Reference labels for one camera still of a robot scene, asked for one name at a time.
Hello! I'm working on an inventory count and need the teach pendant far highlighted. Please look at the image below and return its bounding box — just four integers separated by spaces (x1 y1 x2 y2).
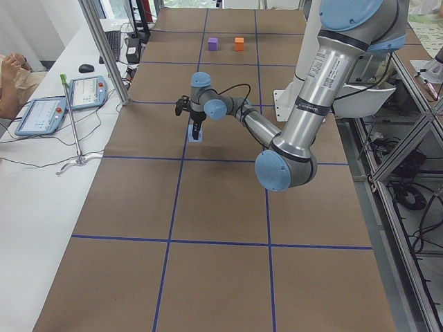
69 75 107 111

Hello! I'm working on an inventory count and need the black keyboard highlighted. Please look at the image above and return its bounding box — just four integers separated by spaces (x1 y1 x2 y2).
105 30 121 62

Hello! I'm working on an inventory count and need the green handled reacher tool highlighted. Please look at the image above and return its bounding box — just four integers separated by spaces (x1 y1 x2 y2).
55 74 102 176

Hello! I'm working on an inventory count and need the black computer mouse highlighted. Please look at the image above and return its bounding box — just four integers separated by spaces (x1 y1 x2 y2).
78 64 95 73

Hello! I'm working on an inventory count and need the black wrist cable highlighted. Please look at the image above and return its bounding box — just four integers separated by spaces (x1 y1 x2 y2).
217 83 252 104

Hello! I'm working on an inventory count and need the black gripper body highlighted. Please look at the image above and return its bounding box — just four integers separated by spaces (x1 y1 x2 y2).
174 96 207 129

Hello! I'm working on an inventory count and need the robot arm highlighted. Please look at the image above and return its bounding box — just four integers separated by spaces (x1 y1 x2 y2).
175 1 409 192

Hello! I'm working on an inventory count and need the teach pendant near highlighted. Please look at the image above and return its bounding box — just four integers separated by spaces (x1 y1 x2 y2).
15 98 66 136

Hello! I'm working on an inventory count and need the orange foam block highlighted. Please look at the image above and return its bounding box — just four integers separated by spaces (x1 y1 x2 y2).
234 37 244 52

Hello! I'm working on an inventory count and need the aluminium frame post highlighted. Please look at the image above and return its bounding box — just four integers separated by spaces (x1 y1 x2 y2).
78 0 129 106

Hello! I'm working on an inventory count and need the teach pendant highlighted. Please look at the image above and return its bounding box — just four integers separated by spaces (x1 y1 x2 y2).
15 98 66 136
69 75 107 111

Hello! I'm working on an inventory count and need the purple foam block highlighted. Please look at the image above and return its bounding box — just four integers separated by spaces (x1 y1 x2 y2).
208 37 219 51

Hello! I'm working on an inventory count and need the light blue foam block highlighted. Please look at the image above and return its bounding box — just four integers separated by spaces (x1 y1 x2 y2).
188 124 203 143

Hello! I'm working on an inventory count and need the white round robot base plate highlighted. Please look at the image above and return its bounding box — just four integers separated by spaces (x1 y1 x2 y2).
333 82 396 118

